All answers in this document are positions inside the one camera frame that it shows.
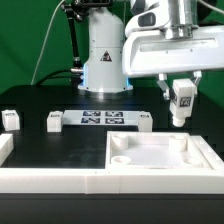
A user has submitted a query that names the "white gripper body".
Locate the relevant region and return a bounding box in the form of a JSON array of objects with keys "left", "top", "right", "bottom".
[{"left": 122, "top": 26, "right": 224, "bottom": 78}]

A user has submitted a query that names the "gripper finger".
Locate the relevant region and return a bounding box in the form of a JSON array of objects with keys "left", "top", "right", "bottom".
[
  {"left": 191, "top": 71, "right": 202, "bottom": 87},
  {"left": 157, "top": 73, "right": 170, "bottom": 100}
]

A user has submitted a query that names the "white square tabletop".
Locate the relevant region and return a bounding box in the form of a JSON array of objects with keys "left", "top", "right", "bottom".
[{"left": 105, "top": 132, "right": 212, "bottom": 170}]

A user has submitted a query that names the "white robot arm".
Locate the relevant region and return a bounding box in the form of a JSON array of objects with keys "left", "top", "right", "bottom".
[{"left": 78, "top": 0, "right": 224, "bottom": 97}]

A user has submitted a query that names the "white base tag plate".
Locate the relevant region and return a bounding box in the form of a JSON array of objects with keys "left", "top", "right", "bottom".
[{"left": 63, "top": 110, "right": 139, "bottom": 126}]

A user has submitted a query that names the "white U-shaped obstacle fence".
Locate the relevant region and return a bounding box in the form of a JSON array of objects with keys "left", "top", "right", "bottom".
[{"left": 0, "top": 133, "right": 224, "bottom": 194}]

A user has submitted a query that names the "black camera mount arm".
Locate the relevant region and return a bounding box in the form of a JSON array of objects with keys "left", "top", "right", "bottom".
[{"left": 61, "top": 0, "right": 113, "bottom": 69}]

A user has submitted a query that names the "white cable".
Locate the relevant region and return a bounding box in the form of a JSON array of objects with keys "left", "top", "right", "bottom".
[{"left": 30, "top": 0, "right": 68, "bottom": 86}]

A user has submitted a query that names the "black cable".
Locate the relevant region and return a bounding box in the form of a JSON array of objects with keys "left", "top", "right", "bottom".
[{"left": 34, "top": 68, "right": 84, "bottom": 87}]

